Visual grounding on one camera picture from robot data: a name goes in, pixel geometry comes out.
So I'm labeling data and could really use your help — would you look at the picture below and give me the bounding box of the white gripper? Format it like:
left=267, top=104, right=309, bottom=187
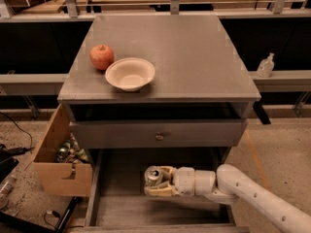
left=144, top=166, right=195, bottom=197

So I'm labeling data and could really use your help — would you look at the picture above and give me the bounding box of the green white 7up can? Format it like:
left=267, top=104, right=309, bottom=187
left=144, top=166, right=163, bottom=187

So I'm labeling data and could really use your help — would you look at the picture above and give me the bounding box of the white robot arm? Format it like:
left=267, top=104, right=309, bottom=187
left=144, top=164, right=311, bottom=233

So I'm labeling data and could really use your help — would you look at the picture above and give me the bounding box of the round metal drawer knob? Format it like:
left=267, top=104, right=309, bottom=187
left=155, top=132, right=164, bottom=141

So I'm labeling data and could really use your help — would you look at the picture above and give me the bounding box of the grey open middle drawer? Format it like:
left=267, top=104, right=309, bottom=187
left=72, top=148, right=250, bottom=233

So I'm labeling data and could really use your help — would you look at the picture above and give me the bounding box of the grey closed upper drawer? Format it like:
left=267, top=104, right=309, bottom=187
left=70, top=119, right=247, bottom=149

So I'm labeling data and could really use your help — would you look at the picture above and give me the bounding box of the grey wooden drawer cabinet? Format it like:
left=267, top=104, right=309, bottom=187
left=57, top=14, right=261, bottom=233

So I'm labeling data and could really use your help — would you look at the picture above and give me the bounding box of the cardboard box with cans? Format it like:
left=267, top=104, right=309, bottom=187
left=33, top=105, right=92, bottom=197

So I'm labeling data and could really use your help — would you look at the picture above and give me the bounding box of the white paper bowl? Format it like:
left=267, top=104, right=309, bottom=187
left=105, top=57, right=156, bottom=91

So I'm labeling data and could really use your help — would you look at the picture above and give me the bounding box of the black tray on floor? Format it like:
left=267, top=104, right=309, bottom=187
left=0, top=197, right=81, bottom=233

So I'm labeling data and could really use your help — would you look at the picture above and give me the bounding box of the red apple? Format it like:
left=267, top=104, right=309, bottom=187
left=89, top=45, right=115, bottom=70

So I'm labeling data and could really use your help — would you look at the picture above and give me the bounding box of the clear sanitizer pump bottle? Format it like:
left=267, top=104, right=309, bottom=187
left=257, top=52, right=274, bottom=78

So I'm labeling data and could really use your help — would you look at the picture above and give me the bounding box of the clear plastic bottle on floor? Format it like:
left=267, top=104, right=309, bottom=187
left=0, top=175, right=17, bottom=199

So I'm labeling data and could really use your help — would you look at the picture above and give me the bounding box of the black cable on floor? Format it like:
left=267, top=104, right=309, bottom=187
left=0, top=111, right=34, bottom=153

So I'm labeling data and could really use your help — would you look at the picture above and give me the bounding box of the metal shelf rail frame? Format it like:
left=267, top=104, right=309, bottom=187
left=0, top=0, right=311, bottom=23

